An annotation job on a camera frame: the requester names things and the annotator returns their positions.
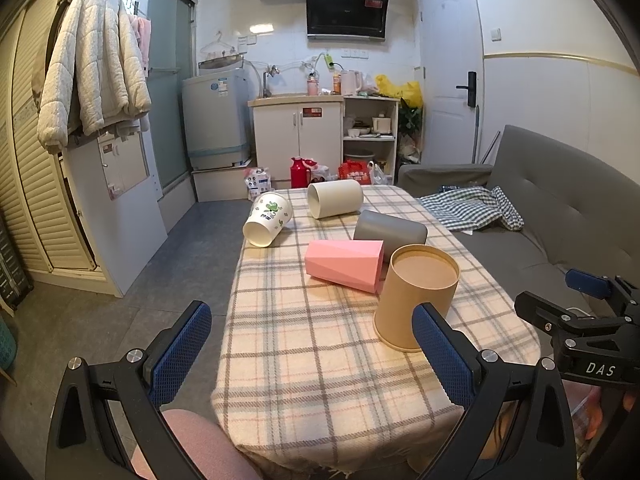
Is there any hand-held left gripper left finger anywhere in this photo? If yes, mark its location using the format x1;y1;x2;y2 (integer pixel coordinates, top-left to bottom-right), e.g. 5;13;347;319
46;300;213;480

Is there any white door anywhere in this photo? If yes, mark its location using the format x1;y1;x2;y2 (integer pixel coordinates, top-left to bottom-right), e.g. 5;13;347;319
417;0;485;166

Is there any green plant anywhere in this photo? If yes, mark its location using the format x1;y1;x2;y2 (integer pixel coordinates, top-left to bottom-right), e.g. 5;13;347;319
400;105;423;133

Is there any white open shelf unit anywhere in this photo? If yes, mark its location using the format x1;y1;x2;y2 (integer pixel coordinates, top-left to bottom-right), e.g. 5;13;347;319
342;95;401;181

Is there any white electric kettle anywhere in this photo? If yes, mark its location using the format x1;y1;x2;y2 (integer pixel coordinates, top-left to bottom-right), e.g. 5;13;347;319
340;69;364;97

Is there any bag of packets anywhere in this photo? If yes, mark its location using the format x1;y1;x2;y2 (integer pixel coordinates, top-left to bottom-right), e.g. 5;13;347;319
245;166;273;201

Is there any mop handle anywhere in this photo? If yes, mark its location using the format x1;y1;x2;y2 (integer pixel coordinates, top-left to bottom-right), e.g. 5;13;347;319
470;105;483;163

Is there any grey sofa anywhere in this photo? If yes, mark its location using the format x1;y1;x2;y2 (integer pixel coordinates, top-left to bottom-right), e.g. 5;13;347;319
397;125;640;321

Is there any white puffer jacket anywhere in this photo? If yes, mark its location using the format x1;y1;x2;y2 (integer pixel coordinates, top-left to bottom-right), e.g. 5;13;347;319
36;0;152;151

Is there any tan cup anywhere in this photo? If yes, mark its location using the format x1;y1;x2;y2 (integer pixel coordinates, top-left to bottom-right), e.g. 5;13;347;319
373;243;461;352

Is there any yellow plastic bag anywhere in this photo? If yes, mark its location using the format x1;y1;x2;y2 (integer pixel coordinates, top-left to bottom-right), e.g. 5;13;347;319
375;74;423;108

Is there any white board panel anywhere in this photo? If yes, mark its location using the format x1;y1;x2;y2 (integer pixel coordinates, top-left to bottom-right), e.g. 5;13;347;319
62;127;168;297

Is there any clothes hanger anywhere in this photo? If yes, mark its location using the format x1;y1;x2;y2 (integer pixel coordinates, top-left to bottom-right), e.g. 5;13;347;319
200;31;238;58

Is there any pink faceted cup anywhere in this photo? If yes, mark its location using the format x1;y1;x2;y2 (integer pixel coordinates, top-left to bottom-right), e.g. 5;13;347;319
304;239;386;294

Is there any white sink cabinet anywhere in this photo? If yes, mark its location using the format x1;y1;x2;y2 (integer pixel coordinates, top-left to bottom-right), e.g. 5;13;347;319
248;95;346;190

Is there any louvered wardrobe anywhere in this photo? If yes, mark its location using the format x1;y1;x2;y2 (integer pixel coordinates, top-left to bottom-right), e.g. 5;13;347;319
0;0;98;311

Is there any person's leg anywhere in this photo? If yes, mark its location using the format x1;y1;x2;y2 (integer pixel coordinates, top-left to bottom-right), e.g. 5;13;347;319
131;408;261;480

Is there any teal basket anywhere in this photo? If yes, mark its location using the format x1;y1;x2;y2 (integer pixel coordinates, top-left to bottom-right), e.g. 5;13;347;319
0;310;18;386

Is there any grey cup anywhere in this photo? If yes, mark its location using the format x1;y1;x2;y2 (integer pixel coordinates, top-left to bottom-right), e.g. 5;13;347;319
353;209;429;257

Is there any plaid tablecloth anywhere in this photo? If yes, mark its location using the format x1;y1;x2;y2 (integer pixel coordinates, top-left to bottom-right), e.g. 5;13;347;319
210;184;543;476

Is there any red shopping bag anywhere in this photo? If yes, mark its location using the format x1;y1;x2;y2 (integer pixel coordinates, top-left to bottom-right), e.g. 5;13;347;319
338;160;373;186

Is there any metal faucet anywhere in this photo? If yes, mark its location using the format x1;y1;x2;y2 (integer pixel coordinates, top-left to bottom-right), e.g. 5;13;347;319
262;64;281;98

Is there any red thermos jug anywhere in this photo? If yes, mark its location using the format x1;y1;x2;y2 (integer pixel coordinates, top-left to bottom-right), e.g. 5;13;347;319
290;156;320;189

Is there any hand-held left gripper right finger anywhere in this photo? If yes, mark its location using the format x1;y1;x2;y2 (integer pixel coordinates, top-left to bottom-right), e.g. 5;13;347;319
411;302;578;480

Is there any washing machine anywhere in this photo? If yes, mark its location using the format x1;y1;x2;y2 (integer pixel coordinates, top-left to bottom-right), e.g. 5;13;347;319
181;62;253;171

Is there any white green-printed paper cup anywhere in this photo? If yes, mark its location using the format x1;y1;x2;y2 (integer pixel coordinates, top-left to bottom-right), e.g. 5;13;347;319
242;191;293;248

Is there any cream cup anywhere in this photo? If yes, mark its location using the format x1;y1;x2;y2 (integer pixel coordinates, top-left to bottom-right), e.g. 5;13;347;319
306;179;364;220

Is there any black door handle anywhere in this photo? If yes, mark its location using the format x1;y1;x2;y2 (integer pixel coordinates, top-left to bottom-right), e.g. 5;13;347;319
456;71;477;107

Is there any white platform step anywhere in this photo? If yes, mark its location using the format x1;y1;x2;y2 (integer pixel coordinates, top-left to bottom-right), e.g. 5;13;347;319
191;162;256;202

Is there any frosted glass door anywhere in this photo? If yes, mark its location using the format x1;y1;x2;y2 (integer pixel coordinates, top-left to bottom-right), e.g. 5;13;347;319
147;0;199;201

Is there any checked cloth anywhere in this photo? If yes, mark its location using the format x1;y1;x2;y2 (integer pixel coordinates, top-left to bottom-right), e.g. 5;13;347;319
417;185;524;233

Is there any pink towel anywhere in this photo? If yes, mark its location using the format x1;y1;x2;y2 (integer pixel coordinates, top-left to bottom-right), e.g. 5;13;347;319
129;14;152;73

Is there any black range hood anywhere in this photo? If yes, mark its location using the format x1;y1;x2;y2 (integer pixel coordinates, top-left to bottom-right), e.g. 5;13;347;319
305;0;392;42

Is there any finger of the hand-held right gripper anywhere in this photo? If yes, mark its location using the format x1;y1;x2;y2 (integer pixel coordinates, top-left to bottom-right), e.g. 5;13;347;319
514;290;626;341
565;268;640;313

